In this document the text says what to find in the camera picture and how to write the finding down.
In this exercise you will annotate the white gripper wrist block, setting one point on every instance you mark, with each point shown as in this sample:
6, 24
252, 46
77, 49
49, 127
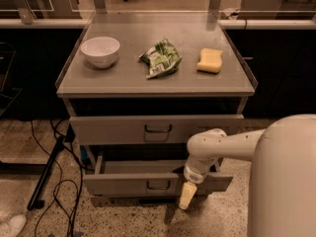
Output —
194, 176

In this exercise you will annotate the yellow taped gripper finger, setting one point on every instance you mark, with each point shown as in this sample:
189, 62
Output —
188, 191

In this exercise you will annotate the grey drawer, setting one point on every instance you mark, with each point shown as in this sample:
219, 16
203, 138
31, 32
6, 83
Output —
136, 179
148, 129

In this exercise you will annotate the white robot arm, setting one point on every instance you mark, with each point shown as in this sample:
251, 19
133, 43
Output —
282, 188

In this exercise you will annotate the grey drawer cabinet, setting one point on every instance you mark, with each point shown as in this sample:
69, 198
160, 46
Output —
139, 85

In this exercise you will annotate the yellow sponge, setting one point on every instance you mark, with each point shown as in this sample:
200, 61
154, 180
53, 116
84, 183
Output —
210, 60

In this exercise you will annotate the green crumpled chip bag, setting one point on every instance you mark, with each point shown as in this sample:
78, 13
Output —
162, 59

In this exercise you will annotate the white ceramic bowl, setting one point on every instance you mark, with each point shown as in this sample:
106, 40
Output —
101, 52

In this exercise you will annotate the black metal floor bar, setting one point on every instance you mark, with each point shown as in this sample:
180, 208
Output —
35, 201

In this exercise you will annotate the white shoe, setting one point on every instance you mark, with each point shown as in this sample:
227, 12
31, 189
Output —
13, 227

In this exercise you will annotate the white horizontal rail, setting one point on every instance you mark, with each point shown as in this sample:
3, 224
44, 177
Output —
226, 24

